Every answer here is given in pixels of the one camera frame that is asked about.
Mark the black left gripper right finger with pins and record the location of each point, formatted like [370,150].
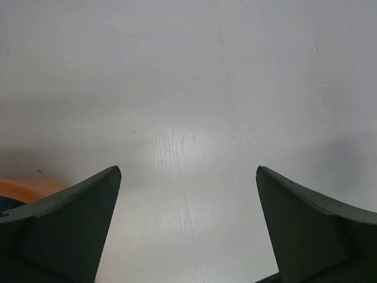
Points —
[315,238]

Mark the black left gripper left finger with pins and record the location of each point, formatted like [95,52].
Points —
[60,238]

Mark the orange plastic basket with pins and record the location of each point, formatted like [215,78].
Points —
[30,189]

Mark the dark navy shirt in basket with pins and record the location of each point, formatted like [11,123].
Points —
[8,204]

